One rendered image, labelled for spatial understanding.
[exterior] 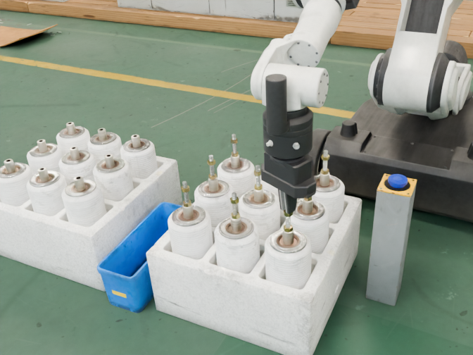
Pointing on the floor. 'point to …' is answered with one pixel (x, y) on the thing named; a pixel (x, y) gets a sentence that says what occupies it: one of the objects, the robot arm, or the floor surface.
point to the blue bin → (134, 262)
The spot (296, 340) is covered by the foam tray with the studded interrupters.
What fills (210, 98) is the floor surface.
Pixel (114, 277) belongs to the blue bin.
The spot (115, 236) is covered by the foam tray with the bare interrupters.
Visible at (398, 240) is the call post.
